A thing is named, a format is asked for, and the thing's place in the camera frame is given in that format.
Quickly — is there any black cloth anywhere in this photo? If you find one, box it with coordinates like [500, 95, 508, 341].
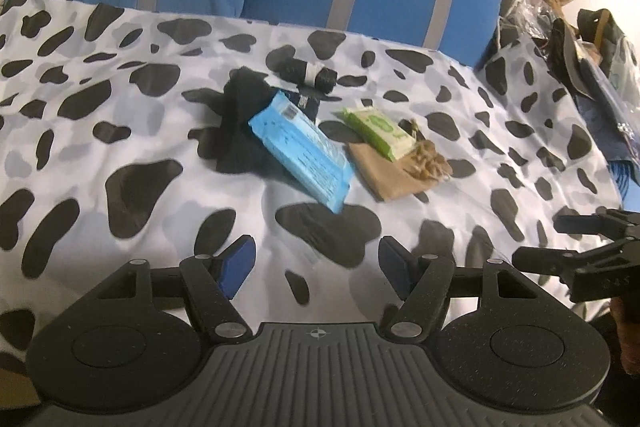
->
[182, 67, 321, 180]

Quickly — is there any small black packet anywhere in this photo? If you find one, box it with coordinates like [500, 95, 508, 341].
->
[285, 89, 321, 122]

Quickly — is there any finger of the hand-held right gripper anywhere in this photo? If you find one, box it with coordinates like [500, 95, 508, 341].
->
[512, 243, 621, 280]
[552, 208, 640, 240]

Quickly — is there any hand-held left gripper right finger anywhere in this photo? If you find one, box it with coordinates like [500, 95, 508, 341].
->
[378, 236, 524, 343]

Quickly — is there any light blue tissue packet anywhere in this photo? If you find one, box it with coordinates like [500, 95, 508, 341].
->
[248, 89, 353, 214]

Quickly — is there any cow print blanket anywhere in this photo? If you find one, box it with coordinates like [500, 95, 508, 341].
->
[0, 0, 640, 358]

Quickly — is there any clear plastic wrapping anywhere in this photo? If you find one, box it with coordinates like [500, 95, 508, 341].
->
[505, 0, 557, 38]

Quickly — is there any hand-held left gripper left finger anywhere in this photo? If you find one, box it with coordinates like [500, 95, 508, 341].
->
[117, 234, 257, 343]

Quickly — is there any black roll with white band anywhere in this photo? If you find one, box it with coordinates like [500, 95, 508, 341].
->
[270, 47, 339, 92]

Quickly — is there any dark green bag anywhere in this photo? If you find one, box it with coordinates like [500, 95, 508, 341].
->
[577, 7, 640, 74]

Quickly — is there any green wipes packet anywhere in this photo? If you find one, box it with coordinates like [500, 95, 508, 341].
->
[341, 107, 417, 162]

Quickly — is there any tan paper bag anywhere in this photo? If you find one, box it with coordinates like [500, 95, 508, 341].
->
[347, 142, 436, 202]

